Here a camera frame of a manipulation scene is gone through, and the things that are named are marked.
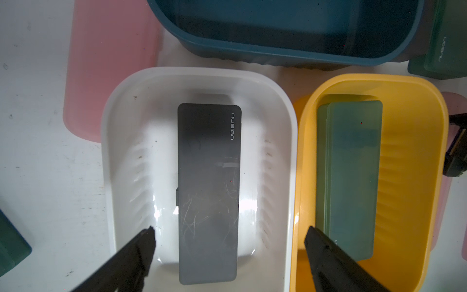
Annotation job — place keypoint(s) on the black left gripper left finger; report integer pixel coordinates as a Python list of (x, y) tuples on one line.
[(127, 269)]

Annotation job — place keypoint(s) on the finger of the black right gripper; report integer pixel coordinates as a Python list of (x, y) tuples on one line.
[(456, 156)]

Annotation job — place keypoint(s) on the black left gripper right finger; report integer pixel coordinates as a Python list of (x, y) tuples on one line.
[(333, 270)]

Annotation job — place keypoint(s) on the green pencil case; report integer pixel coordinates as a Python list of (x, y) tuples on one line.
[(348, 154), (446, 57), (14, 248)]

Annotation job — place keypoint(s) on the black pencil case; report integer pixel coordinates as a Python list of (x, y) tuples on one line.
[(208, 193)]

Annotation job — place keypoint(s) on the yellow storage box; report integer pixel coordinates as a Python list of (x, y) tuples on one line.
[(414, 134)]

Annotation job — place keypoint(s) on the white storage box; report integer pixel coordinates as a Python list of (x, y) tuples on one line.
[(140, 167)]

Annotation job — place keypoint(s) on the dark teal storage box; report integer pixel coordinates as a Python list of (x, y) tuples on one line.
[(325, 35)]

